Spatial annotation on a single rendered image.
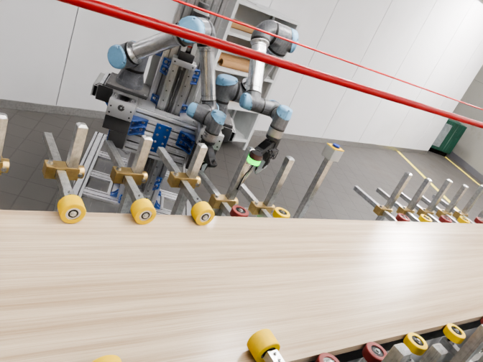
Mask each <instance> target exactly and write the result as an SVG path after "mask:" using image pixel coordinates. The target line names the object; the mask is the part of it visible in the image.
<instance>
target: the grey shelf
mask: <svg viewBox="0 0 483 362"><path fill-rule="evenodd" d="M251 2H252V3H251ZM253 3H254V4H253ZM255 4H256V5H255ZM224 17H228V18H230V19H236V20H238V21H240V22H244V23H247V24H250V25H253V26H257V25H258V24H259V23H261V22H263V21H265V20H274V21H276V22H278V23H281V24H284V25H285V26H288V27H292V28H293V29H295V30H296V31H298V30H299V28H300V25H301V23H299V22H297V21H295V20H294V19H291V18H290V17H287V16H285V15H284V14H281V13H279V12H278V11H275V10H274V9H270V8H268V7H266V6H263V5H261V4H258V3H255V2H253V1H250V2H249V0H248V1H247V0H229V2H228V5H227V8H226V11H225V13H224ZM231 24H232V22H231V21H229V20H226V19H222V21H221V24H220V27H219V29H218V32H217V35H216V38H219V39H221V40H226V41H228V42H232V43H234V44H237V45H241V46H244V47H248V48H250V49H251V48H252V46H251V44H250V40H251V36H252V34H250V33H247V32H243V31H241V30H238V29H234V28H231ZM221 52H225V53H227V54H230V55H235V54H233V53H230V52H226V51H223V50H219V49H216V48H215V49H214V57H215V78H217V76H218V75H220V74H227V75H231V76H234V77H235V78H237V79H238V81H239V82H242V81H243V79H244V78H248V73H246V72H242V71H239V70H235V69H231V68H226V67H223V66H220V65H219V64H218V60H219V57H220V54H221ZM235 56H238V57H242V56H240V55H235ZM243 58H246V59H248V60H250V59H249V58H247V57H243ZM281 69H282V68H279V67H276V66H274V67H273V69H272V70H271V71H270V73H269V75H268V76H267V77H266V78H265V80H264V82H263V83H262V93H261V98H264V99H267V100H268V98H269V96H270V94H271V91H272V89H273V87H274V84H275V82H276V80H277V77H278V75H279V73H280V71H281ZM200 98H201V86H200V88H199V91H198V94H197V96H196V99H195V101H196V102H199V100H200ZM227 113H230V117H231V118H233V120H234V125H235V129H236V136H235V137H234V140H233V141H240V142H244V143H243V145H242V148H241V149H243V150H245V149H246V148H247V145H248V143H249V141H250V139H251V137H252V134H253V132H254V130H255V127H256V125H257V123H258V121H259V118H260V116H261V114H260V113H256V112H253V111H248V110H246V109H243V108H241V107H240V105H239V103H237V102H234V101H229V104H228V110H227Z"/></svg>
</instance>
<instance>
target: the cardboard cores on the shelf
mask: <svg viewBox="0 0 483 362"><path fill-rule="evenodd" d="M234 20H236V19H234ZM236 21H238V20H236ZM238 22H240V21H238ZM242 23H244V22H242ZM244 24H247V23H244ZM248 25H250V24H248ZM250 26H252V27H255V26H253V25H250ZM231 28H234V29H238V30H241V31H243V32H247V33H250V34H252V33H253V31H254V30H253V29H251V28H248V27H245V26H243V25H240V24H237V23H235V22H232V24H231ZM249 62H250V60H248V59H246V58H243V57H238V56H235V55H230V54H227V53H225V52H221V54H220V57H219V59H218V64H219V65H220V66H223V67H226V68H231V69H235V70H239V71H242V72H246V73H248V72H249Z"/></svg>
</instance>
